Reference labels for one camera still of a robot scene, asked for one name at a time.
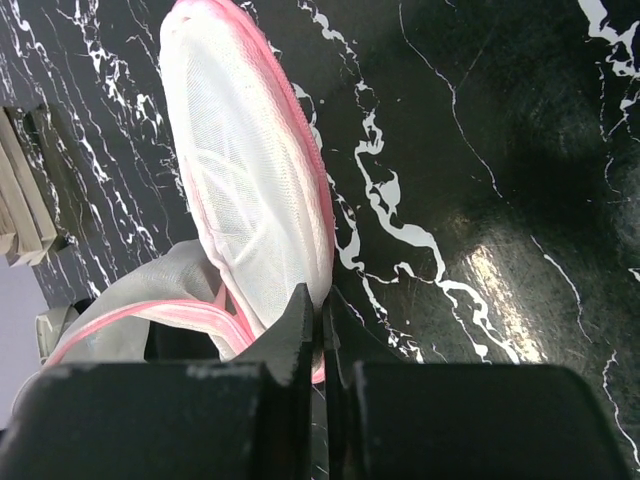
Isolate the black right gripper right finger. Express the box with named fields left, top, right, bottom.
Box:
left=322, top=287, right=396, bottom=396

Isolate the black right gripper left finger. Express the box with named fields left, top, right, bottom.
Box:
left=234, top=283, right=313, bottom=387

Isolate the white pink mesh laundry bag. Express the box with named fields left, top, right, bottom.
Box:
left=9, top=0, right=335, bottom=416

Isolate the black bra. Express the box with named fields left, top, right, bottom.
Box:
left=144, top=322, right=220, bottom=362

